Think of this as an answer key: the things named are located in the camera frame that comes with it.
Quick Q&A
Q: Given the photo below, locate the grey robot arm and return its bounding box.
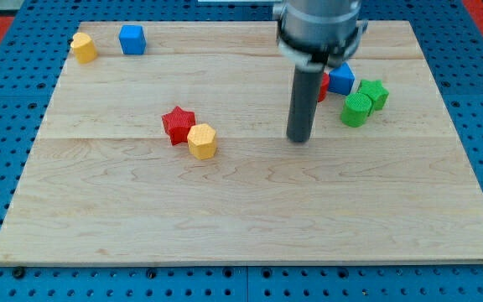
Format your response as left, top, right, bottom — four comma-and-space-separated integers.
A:
273, 0, 368, 72

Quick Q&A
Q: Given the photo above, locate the yellow hexagon block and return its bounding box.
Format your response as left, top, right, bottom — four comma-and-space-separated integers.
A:
187, 123, 217, 160

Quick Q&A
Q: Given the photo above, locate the blue cube block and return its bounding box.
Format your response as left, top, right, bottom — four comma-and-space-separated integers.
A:
118, 24, 147, 55

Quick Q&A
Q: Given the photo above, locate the red star block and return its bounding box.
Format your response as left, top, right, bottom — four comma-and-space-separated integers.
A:
161, 107, 196, 145

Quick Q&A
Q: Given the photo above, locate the light wooden board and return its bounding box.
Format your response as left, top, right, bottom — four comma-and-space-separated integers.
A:
0, 21, 483, 267

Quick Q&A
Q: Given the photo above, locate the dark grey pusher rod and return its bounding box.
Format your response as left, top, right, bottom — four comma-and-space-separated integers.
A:
286, 66, 324, 143

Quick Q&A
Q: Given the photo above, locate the red round block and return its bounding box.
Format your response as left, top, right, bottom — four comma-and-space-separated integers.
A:
317, 72, 330, 102

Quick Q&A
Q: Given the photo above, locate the blue triangular block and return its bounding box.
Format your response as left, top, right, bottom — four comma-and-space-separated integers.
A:
328, 63, 355, 96

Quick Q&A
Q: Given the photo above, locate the green cylinder block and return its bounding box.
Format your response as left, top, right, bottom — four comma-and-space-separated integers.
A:
340, 92, 372, 128

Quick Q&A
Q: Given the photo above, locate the green star block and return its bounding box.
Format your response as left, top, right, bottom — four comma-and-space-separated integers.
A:
357, 79, 389, 111

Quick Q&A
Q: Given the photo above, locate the yellow heart block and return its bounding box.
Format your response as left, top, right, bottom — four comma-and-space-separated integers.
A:
70, 32, 98, 64

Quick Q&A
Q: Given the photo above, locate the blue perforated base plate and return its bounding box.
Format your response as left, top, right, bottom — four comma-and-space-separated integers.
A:
0, 1, 483, 301

